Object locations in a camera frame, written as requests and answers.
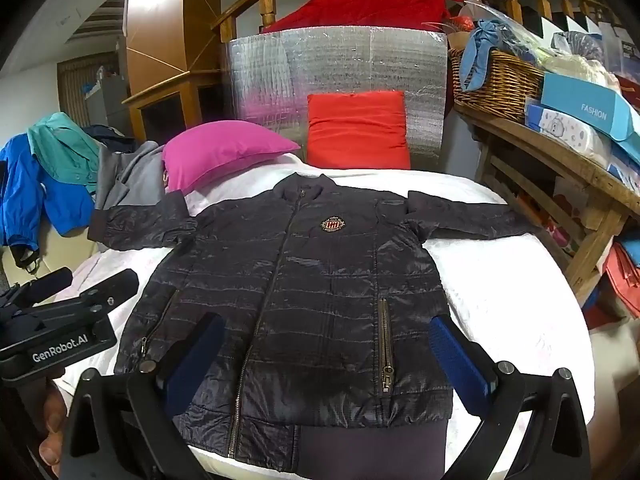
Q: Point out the navy garment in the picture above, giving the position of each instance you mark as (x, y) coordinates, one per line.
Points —
(112, 135)

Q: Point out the blue jacket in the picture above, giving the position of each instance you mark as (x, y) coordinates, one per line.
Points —
(25, 185)

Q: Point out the wooden table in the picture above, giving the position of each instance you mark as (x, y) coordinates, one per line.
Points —
(595, 200)

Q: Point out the wicker basket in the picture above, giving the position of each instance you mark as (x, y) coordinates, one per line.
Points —
(500, 85)

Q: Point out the grey garment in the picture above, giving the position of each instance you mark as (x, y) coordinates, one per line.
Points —
(125, 180)

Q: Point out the white air conditioner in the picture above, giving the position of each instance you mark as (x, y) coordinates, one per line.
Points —
(100, 15)

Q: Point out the black puffer jacket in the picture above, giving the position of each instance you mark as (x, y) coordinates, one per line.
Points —
(310, 280)

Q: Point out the silver foil mat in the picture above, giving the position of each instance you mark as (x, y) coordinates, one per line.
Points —
(330, 60)

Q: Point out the red cloth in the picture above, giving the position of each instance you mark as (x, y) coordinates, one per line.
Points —
(365, 5)

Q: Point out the blue cloth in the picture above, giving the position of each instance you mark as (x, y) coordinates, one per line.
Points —
(480, 35)

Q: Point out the wooden cabinet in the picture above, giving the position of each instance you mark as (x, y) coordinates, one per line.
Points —
(160, 20)

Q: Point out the person's left hand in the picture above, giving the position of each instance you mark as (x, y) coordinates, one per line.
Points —
(52, 415)

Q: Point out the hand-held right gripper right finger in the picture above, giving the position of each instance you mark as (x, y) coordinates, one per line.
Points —
(460, 365)

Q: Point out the white folded cloth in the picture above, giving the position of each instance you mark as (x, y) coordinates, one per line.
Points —
(580, 70)

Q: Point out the grey storage box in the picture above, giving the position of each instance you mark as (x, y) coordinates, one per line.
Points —
(107, 105)

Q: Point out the coral bags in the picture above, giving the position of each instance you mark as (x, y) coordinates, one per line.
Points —
(620, 280)

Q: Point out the white fleece blanket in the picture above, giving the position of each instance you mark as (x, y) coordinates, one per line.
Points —
(500, 285)

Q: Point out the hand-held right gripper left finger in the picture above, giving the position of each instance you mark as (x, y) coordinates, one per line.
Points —
(195, 360)

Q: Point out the teal shirt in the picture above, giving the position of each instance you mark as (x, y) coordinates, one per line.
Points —
(60, 145)

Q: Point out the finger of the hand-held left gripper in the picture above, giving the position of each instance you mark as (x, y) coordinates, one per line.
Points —
(112, 287)
(50, 280)

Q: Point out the blue cardboard box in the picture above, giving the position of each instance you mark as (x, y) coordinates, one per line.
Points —
(585, 100)

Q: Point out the white printed packet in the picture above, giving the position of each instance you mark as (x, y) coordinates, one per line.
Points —
(570, 130)

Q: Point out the red pillow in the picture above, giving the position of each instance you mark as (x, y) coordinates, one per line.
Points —
(355, 130)

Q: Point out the grey spotted cloth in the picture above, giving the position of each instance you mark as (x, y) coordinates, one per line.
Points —
(580, 45)

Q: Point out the pink pillow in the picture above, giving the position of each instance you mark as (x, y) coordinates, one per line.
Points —
(220, 155)

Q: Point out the clear plastic bag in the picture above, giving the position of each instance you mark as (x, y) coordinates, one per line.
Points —
(515, 30)

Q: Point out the wooden stair railing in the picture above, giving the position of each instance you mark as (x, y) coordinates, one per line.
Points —
(267, 10)

